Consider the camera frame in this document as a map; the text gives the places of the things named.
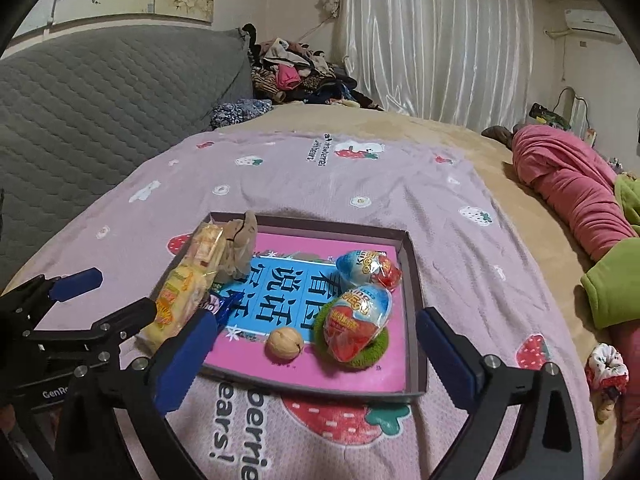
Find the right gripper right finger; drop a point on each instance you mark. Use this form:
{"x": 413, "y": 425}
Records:
{"x": 544, "y": 442}

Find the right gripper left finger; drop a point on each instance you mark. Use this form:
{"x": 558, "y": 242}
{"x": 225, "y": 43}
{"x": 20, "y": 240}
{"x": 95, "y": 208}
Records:
{"x": 90, "y": 444}

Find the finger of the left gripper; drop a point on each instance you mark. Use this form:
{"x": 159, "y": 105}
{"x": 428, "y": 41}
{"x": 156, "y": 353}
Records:
{"x": 33, "y": 299}
{"x": 104, "y": 334}

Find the yellow bread cake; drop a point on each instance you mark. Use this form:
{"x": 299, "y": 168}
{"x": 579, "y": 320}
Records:
{"x": 179, "y": 297}

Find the brown walnut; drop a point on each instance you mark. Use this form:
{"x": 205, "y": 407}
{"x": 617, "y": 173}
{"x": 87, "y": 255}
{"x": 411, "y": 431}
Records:
{"x": 285, "y": 344}

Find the orange bread cake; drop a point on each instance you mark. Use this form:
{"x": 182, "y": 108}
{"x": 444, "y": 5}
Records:
{"x": 206, "y": 249}

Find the red kinder egg package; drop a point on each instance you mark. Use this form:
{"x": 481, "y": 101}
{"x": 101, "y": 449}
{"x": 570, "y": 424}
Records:
{"x": 355, "y": 320}

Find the white red floral scrunchie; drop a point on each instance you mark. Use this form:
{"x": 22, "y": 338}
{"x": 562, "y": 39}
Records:
{"x": 607, "y": 377}

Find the blue cookie snack packet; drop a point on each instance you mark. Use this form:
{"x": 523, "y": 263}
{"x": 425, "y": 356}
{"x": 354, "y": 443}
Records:
{"x": 221, "y": 307}

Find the pink blue picture book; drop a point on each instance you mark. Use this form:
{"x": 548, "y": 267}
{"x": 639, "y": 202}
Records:
{"x": 291, "y": 278}

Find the green fleece blanket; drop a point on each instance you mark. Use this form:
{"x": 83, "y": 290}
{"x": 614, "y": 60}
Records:
{"x": 612, "y": 284}

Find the grey quilted headboard cover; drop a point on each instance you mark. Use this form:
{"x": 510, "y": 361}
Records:
{"x": 81, "y": 112}

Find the pink strawberry print blanket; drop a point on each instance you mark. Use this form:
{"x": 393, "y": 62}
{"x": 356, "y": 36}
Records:
{"x": 234, "y": 431}

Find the dark shallow tray box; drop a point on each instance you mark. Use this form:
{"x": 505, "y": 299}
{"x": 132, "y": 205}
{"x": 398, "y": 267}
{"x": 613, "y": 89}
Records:
{"x": 410, "y": 285}

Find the kinder egg in tray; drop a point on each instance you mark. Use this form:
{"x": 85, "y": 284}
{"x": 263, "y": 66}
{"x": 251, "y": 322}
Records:
{"x": 361, "y": 267}

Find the pink quilt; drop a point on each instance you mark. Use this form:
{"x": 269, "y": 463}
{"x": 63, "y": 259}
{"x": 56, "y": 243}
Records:
{"x": 575, "y": 182}

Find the blue patterned cloth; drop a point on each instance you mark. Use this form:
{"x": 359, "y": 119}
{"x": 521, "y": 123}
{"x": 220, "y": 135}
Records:
{"x": 242, "y": 110}

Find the white side shelf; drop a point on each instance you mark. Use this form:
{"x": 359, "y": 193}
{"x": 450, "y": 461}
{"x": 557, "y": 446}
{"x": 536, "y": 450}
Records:
{"x": 547, "y": 117}

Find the pile of clothes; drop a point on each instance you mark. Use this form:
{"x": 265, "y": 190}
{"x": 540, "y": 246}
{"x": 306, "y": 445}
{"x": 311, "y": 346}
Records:
{"x": 284, "y": 71}

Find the white curtain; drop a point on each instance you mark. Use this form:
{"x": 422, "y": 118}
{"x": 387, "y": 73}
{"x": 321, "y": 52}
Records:
{"x": 463, "y": 62}

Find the white air conditioner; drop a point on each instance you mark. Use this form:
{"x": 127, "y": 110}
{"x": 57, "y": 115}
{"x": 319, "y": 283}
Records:
{"x": 593, "y": 23}

